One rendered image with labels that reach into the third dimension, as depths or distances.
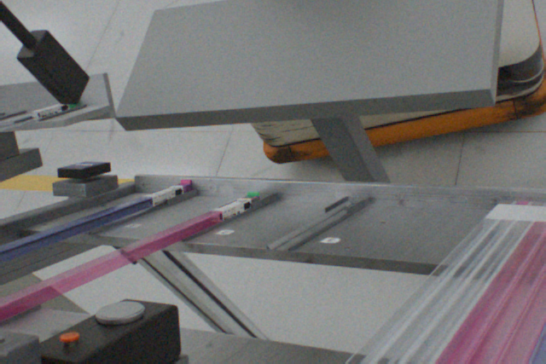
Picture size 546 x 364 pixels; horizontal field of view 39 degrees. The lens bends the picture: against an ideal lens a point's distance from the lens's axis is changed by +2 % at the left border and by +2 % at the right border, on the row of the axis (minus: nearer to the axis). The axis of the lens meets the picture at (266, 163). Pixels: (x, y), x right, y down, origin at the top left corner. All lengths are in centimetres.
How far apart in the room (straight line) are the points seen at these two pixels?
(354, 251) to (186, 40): 74
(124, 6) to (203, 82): 137
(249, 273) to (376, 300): 31
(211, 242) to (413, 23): 56
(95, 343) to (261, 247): 33
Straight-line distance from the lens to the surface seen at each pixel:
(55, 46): 47
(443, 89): 105
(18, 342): 35
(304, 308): 164
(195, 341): 48
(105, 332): 38
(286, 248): 67
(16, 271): 84
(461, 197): 80
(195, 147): 200
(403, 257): 63
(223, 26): 129
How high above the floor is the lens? 140
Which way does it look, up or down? 48 degrees down
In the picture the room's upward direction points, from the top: 35 degrees counter-clockwise
